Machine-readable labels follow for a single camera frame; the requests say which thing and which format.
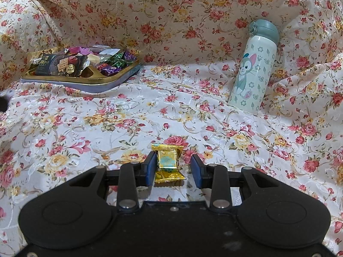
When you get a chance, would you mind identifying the gold foil snack packet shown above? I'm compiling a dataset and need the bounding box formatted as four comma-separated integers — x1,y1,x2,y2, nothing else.
151,144,187,187

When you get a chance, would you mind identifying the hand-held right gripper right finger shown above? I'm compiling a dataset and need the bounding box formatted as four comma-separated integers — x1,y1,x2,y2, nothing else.
191,154,276,211

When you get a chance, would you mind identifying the dark biscuit packet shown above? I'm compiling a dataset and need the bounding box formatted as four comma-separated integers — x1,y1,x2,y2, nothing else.
34,54,89,76

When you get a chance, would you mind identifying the pile of assorted wrapped snacks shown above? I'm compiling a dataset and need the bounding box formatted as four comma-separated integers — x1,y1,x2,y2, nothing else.
27,46,138,77

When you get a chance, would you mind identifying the white cartoon print bottle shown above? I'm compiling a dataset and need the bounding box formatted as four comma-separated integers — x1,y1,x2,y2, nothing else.
227,19,279,111

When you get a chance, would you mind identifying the gold tin tray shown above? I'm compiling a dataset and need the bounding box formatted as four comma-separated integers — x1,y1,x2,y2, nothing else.
21,45,141,89

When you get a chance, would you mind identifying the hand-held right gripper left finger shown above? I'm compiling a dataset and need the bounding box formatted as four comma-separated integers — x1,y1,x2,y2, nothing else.
69,151,157,211

